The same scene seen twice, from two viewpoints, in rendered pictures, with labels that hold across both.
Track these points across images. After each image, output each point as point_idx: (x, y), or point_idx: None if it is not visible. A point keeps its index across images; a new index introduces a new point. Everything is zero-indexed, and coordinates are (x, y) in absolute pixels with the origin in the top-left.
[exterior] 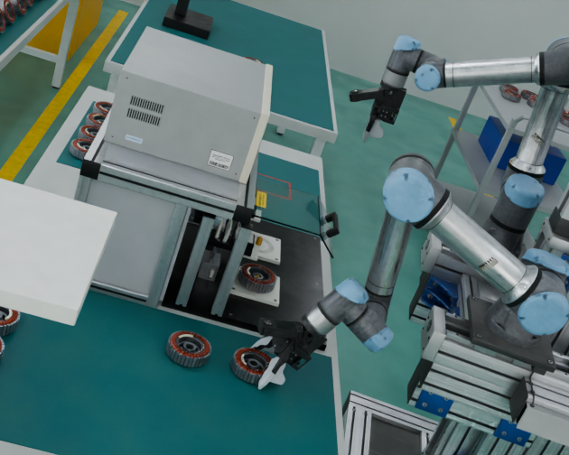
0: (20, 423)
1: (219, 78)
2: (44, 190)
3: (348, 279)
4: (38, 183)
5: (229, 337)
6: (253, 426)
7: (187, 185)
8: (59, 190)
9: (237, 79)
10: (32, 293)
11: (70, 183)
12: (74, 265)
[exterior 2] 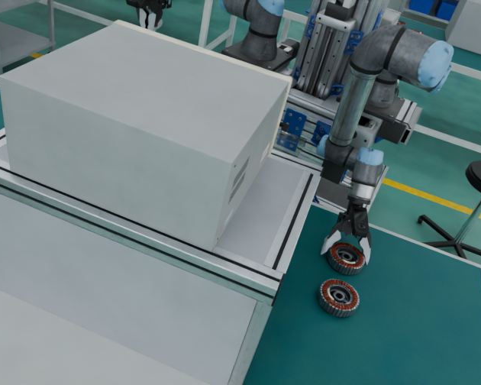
0: None
1: (194, 76)
2: (10, 364)
3: (371, 151)
4: None
5: (301, 260)
6: (409, 284)
7: (298, 202)
8: (14, 345)
9: (189, 63)
10: None
11: None
12: None
